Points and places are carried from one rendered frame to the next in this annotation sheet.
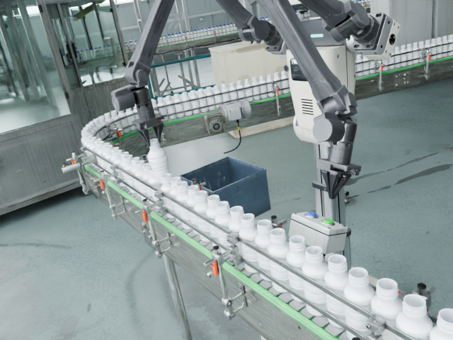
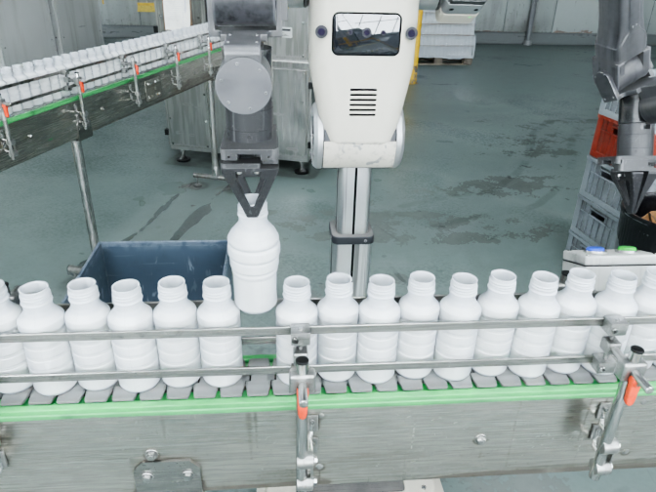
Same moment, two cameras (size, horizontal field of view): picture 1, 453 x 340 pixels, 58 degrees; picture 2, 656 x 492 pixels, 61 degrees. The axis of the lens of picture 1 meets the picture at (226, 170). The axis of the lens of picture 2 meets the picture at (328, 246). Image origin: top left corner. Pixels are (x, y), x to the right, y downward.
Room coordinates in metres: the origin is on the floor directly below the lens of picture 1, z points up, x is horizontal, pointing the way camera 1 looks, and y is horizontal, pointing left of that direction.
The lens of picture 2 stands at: (1.03, 0.80, 1.56)
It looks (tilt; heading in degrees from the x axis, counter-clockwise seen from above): 27 degrees down; 297
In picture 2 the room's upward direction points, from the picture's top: 2 degrees clockwise
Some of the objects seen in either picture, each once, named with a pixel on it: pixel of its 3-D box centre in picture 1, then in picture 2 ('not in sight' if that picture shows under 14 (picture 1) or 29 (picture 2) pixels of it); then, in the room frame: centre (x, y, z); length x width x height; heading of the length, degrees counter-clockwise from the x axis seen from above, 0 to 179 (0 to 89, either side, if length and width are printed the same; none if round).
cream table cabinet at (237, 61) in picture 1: (258, 85); not in sight; (5.73, -0.64, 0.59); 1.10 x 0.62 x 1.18; 104
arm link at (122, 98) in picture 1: (129, 90); (247, 44); (1.39, 0.28, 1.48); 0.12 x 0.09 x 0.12; 122
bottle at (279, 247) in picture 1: (281, 260); not in sight; (0.86, -0.10, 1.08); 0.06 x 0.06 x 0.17
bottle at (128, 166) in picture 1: (132, 173); (46, 338); (1.66, 0.41, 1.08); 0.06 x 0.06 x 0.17
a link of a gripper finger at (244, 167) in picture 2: (149, 133); (251, 179); (1.41, 0.25, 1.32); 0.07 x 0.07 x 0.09; 32
